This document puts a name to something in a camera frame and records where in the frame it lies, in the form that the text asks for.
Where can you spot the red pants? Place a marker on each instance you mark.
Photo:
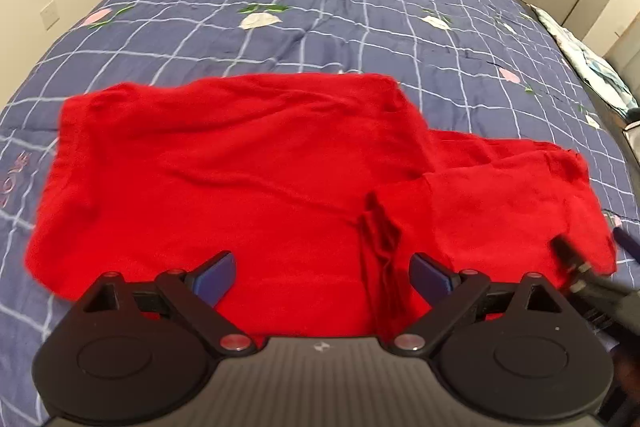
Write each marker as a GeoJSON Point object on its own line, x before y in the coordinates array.
{"type": "Point", "coordinates": [225, 187]}

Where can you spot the light blue patterned blanket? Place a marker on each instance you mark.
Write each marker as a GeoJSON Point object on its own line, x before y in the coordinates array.
{"type": "Point", "coordinates": [590, 57]}

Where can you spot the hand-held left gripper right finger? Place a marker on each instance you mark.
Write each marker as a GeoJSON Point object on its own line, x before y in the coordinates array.
{"type": "Point", "coordinates": [429, 278]}

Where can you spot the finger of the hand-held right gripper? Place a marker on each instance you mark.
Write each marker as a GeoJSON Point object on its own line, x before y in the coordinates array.
{"type": "Point", "coordinates": [570, 254]}
{"type": "Point", "coordinates": [627, 242]}

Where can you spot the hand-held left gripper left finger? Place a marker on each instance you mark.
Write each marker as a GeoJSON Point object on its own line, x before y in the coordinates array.
{"type": "Point", "coordinates": [218, 278]}

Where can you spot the white wall switch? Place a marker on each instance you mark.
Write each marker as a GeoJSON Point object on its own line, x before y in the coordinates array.
{"type": "Point", "coordinates": [49, 15]}

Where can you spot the blue checked floral quilt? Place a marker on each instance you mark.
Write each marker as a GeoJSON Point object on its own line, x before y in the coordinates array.
{"type": "Point", "coordinates": [325, 17]}

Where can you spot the grey pillow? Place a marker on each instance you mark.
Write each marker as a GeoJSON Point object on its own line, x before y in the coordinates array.
{"type": "Point", "coordinates": [632, 132]}

